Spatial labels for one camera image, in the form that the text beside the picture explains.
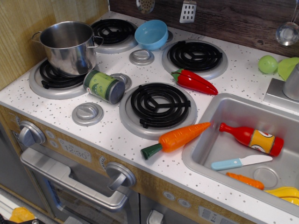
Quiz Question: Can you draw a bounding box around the stainless steel pot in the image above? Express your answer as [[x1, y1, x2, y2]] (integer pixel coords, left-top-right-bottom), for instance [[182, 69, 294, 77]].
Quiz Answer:
[[32, 21, 104, 77]]

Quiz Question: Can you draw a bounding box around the front right black burner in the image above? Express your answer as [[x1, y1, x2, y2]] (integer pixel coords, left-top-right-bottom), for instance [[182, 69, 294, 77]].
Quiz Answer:
[[119, 83, 197, 140]]

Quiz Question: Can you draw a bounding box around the black burner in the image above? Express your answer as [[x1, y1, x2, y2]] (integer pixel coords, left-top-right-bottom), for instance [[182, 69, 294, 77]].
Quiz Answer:
[[29, 59, 86, 100], [119, 83, 197, 140], [162, 40, 228, 80], [91, 19, 138, 54]]

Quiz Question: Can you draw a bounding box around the large orange toy carrot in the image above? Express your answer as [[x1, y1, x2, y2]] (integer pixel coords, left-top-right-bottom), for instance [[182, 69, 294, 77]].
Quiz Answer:
[[141, 122, 211, 160]]

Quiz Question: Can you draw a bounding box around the middle silver stovetop knob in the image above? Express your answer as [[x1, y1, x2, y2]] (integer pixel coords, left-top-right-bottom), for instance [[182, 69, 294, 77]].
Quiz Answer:
[[110, 73, 132, 91]]

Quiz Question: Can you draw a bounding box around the silver stovetop knob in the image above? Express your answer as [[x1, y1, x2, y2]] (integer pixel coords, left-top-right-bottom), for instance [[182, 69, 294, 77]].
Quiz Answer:
[[72, 102, 104, 126], [110, 73, 132, 91], [129, 49, 155, 66]]

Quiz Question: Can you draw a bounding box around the red toy chili pepper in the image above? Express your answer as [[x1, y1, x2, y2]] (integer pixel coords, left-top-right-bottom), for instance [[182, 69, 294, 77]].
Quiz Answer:
[[171, 69, 218, 95]]

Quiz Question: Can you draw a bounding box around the back silver stovetop knob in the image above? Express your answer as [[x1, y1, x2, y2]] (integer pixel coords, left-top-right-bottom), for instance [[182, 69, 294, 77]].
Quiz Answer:
[[129, 49, 155, 66]]

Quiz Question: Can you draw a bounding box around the green toy food can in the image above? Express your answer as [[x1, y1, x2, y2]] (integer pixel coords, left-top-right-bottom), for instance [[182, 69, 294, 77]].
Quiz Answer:
[[83, 70, 125, 105]]

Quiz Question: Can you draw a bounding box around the front silver stovetop knob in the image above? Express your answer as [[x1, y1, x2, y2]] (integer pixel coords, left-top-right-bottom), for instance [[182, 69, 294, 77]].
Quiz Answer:
[[72, 102, 104, 126]]

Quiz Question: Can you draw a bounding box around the right silver oven dial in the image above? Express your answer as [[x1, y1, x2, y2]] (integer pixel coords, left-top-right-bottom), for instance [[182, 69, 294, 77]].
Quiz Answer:
[[106, 162, 136, 191]]

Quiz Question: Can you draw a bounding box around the silver oven dial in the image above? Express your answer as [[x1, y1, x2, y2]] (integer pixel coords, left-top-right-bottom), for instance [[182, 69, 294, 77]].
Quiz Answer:
[[106, 162, 136, 191], [19, 121, 46, 147]]

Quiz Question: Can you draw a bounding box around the back right black burner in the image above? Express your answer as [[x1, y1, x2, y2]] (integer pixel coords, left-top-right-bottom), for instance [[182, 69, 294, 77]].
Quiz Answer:
[[162, 40, 228, 80]]

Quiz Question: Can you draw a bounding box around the oven clock display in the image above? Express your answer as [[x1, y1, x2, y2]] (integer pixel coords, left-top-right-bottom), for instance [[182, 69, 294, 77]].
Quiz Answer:
[[58, 138, 92, 163]]

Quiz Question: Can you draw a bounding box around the light blue plastic bowl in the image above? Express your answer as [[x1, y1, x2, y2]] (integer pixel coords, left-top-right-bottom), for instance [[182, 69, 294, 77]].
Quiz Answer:
[[135, 20, 168, 51]]

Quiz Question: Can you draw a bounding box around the back left black burner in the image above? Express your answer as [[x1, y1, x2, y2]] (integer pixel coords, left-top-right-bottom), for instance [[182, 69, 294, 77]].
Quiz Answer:
[[91, 19, 138, 54]]

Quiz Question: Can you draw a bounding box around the silver perforated skimmer spoon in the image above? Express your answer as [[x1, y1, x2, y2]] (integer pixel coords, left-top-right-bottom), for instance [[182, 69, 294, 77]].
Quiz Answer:
[[136, 0, 156, 14]]

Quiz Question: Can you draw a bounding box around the silver toy sink basin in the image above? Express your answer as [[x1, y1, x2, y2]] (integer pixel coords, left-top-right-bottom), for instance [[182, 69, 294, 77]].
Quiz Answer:
[[182, 93, 299, 217]]

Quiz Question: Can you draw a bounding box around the front left black burner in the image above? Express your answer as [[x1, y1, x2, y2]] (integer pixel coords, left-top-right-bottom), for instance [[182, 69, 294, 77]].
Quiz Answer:
[[29, 59, 86, 100]]

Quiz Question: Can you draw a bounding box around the red toy ketchup bottle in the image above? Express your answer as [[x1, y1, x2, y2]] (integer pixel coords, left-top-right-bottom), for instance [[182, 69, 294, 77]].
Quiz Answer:
[[219, 123, 284, 156]]

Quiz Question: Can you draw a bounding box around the left silver oven dial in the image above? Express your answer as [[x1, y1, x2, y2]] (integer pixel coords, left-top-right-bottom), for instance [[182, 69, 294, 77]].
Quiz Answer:
[[19, 121, 46, 147]]

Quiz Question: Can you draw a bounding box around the small orange toy carrot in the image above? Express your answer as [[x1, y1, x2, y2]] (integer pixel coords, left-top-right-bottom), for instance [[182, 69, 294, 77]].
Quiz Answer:
[[226, 172, 264, 190]]

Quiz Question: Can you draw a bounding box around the green toy apple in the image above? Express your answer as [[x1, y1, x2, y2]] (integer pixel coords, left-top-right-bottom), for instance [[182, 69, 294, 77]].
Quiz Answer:
[[258, 55, 278, 74]]

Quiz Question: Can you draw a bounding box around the green toy lettuce leaf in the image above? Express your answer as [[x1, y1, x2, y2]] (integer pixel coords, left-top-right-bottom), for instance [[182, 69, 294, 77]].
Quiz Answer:
[[278, 57, 299, 81]]

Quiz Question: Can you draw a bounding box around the silver toy faucet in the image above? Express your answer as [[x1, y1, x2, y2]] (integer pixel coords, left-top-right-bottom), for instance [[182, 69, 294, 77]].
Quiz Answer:
[[263, 64, 299, 110]]

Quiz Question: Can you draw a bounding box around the silver hanging ladle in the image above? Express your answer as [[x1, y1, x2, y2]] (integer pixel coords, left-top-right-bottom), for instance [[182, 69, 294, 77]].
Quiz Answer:
[[276, 0, 299, 46]]

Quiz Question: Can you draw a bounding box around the yellow toy banana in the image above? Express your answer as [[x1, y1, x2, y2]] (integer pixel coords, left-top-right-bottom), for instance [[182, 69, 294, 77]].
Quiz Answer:
[[265, 187, 299, 205]]

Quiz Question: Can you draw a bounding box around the yellow object at bottom left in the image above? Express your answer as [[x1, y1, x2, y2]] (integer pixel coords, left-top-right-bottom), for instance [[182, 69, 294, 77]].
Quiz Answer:
[[9, 207, 35, 223]]

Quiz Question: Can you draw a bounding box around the blue handled toy knife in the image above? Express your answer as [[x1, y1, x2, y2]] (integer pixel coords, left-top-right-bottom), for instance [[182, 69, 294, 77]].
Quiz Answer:
[[211, 155, 273, 171]]

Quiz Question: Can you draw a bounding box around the silver cabinet door handle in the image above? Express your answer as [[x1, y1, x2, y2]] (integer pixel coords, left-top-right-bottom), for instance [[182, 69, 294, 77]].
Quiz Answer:
[[146, 210, 164, 224]]

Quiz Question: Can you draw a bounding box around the silver oven door handle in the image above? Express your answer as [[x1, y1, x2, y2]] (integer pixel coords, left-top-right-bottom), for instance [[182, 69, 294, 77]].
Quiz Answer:
[[21, 148, 128, 212]]

